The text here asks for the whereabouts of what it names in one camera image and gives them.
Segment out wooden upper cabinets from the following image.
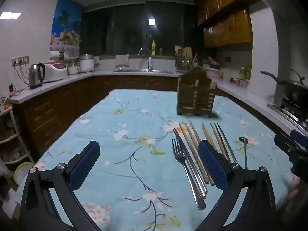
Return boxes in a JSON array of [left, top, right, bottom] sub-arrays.
[[197, 0, 254, 49]]

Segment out wooden slatted utensil holder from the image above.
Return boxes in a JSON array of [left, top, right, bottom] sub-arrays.
[[177, 67, 217, 117]]

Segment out kitchen counter with wooden cabinets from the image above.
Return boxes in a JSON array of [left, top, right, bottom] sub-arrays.
[[8, 67, 308, 164]]

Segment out metal spoon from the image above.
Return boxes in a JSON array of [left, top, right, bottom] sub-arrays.
[[239, 136, 250, 170]]

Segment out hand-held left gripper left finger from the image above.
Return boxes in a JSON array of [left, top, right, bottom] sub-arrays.
[[19, 140, 101, 231]]

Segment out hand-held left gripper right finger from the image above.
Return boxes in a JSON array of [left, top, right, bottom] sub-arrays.
[[197, 139, 277, 231]]

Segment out black wok with lid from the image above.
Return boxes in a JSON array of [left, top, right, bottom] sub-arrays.
[[260, 70, 308, 101]]

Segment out dish rack with utensils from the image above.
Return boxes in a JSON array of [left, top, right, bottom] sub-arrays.
[[175, 45, 196, 72]]

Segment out wall power outlet strip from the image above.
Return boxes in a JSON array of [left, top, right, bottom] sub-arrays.
[[12, 56, 30, 67]]

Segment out kitchen faucet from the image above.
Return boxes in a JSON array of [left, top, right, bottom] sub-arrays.
[[138, 47, 153, 72]]

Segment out steel sink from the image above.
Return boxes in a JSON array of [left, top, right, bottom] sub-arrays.
[[113, 69, 174, 74]]

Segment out wooden chopstick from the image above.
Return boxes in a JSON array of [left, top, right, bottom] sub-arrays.
[[179, 122, 210, 186], [189, 121, 202, 143], [185, 123, 215, 186], [210, 122, 228, 161], [202, 122, 218, 151]]

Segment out tropical fruit wall poster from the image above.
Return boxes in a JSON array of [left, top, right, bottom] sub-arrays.
[[50, 0, 83, 52]]

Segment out white storage rack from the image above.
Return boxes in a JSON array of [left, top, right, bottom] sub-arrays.
[[0, 96, 35, 165]]

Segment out green yellow oil bottle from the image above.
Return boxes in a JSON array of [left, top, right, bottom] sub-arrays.
[[239, 66, 251, 80]]

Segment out row of small seasoning jars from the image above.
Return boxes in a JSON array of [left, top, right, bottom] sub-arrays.
[[230, 78, 250, 88]]

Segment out white and red rice cooker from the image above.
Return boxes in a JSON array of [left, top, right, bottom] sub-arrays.
[[43, 61, 67, 83]]

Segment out hanging dish towel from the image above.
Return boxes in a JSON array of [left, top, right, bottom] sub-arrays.
[[115, 54, 130, 68]]

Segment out ceiling light panel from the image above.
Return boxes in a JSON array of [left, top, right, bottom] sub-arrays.
[[0, 12, 22, 20]]

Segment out dark window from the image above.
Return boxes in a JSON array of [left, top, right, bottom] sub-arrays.
[[80, 1, 205, 57]]

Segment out blue floral tablecloth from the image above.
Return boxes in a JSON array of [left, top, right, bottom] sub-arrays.
[[14, 89, 301, 231]]

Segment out metal fork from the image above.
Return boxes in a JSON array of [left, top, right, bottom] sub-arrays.
[[172, 138, 207, 210]]

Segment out gas stove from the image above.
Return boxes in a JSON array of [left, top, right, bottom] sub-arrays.
[[267, 98, 308, 131]]

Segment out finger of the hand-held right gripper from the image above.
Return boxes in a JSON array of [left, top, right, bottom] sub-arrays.
[[274, 132, 308, 160], [290, 129, 308, 150]]

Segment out steel electric kettle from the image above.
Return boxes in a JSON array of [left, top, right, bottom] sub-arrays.
[[28, 63, 46, 90]]

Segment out green rimmed container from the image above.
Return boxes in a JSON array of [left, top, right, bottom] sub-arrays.
[[14, 162, 36, 186]]

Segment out pale pink pot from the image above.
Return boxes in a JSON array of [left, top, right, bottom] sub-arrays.
[[205, 68, 223, 79]]

